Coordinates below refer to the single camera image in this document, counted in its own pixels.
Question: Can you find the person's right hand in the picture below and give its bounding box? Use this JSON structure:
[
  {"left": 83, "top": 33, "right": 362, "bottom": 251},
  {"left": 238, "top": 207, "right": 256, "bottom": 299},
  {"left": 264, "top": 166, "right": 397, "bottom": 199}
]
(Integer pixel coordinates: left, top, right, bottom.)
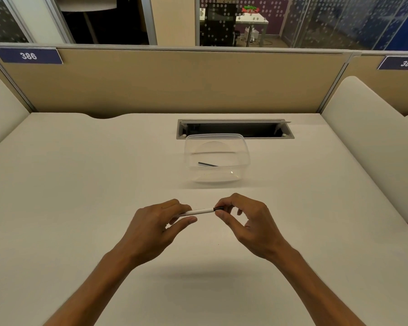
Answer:
[{"left": 214, "top": 193, "right": 292, "bottom": 263}]

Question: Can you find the person's left hand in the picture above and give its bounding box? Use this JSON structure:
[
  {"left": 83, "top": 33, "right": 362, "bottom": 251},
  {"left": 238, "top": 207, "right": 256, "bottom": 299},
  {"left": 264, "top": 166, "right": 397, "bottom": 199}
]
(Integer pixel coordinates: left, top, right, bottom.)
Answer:
[{"left": 120, "top": 199, "right": 198, "bottom": 267}]

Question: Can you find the white pen with black tip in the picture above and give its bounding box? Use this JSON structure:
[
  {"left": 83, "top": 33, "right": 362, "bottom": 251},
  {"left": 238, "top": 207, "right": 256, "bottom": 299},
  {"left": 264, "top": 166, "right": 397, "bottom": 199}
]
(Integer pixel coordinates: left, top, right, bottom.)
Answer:
[{"left": 172, "top": 207, "right": 224, "bottom": 219}]

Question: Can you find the person's left forearm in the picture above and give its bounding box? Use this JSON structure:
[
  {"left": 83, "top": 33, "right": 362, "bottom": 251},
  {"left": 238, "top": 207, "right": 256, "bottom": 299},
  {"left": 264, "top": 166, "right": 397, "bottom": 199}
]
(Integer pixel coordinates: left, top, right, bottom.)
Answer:
[{"left": 42, "top": 247, "right": 147, "bottom": 326}]

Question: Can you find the person's right forearm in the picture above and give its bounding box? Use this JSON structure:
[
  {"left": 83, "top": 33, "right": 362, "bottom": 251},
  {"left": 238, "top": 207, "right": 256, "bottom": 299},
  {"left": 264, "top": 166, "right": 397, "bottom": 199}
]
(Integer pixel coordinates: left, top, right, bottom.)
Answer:
[{"left": 267, "top": 245, "right": 367, "bottom": 326}]

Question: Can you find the clear plastic container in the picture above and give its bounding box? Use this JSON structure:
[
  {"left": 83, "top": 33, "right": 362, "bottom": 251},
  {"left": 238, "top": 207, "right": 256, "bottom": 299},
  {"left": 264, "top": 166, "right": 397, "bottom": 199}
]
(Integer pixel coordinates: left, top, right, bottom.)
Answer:
[{"left": 184, "top": 133, "right": 251, "bottom": 184}]

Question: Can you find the beige desk partition panel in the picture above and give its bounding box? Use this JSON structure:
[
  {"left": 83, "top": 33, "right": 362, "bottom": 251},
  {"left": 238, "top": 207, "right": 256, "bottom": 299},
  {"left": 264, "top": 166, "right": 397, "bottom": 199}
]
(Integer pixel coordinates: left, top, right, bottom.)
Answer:
[
  {"left": 346, "top": 53, "right": 408, "bottom": 116},
  {"left": 0, "top": 43, "right": 355, "bottom": 115}
]

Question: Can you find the white side divider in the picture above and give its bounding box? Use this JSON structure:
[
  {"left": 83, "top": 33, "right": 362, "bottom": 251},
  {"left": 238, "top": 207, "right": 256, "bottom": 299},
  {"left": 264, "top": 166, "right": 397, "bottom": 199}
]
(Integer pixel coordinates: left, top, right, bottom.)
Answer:
[
  {"left": 321, "top": 76, "right": 408, "bottom": 242},
  {"left": 0, "top": 71, "right": 31, "bottom": 155}
]

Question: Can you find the black office chair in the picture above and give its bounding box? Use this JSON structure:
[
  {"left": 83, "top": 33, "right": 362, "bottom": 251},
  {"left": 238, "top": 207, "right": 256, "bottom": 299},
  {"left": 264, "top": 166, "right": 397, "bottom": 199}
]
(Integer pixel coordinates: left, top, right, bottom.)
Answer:
[{"left": 203, "top": 2, "right": 239, "bottom": 47}]

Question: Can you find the white background table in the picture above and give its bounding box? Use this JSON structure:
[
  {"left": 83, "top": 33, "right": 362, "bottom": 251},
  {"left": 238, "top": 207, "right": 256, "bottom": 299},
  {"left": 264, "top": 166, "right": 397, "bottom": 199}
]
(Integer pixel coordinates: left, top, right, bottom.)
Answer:
[{"left": 199, "top": 7, "right": 269, "bottom": 47}]

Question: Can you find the blue number label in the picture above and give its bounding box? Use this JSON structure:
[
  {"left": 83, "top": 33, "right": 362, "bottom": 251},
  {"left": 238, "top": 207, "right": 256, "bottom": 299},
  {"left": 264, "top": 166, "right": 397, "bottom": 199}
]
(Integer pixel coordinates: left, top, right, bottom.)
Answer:
[
  {"left": 377, "top": 56, "right": 408, "bottom": 71},
  {"left": 0, "top": 47, "right": 64, "bottom": 65}
]

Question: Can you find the white round table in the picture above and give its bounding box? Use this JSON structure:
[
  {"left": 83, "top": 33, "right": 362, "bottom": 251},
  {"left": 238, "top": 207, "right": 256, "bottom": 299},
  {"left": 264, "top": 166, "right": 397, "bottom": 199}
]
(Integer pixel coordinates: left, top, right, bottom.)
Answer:
[{"left": 59, "top": 0, "right": 118, "bottom": 12}]

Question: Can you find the grey desk cable port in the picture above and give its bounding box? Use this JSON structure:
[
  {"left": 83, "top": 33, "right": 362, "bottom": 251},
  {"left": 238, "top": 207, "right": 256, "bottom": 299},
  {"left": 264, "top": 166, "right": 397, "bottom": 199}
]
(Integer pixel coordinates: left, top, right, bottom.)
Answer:
[{"left": 175, "top": 119, "right": 295, "bottom": 140}]

